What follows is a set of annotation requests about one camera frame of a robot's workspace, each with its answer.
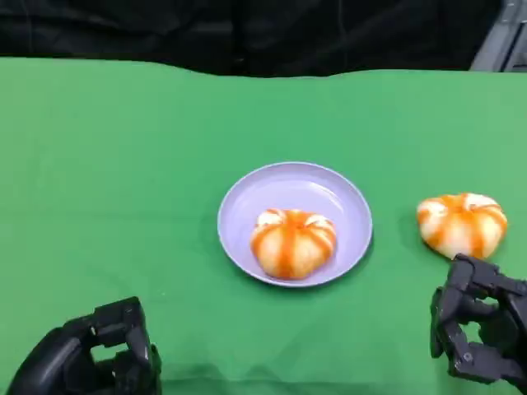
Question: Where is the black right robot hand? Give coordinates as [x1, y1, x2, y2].
[429, 253, 527, 388]

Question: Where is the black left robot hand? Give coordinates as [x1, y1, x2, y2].
[7, 295, 163, 395]

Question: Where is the orange and white bread roll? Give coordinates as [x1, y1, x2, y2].
[416, 192, 509, 260]
[250, 208, 338, 280]

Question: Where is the green cloth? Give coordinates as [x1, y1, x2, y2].
[0, 56, 527, 395]

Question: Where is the lilac plate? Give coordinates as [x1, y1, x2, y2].
[217, 161, 374, 289]

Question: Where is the black backdrop curtain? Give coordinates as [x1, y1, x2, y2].
[0, 0, 503, 78]

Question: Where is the grey metal frame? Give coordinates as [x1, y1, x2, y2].
[469, 0, 527, 73]

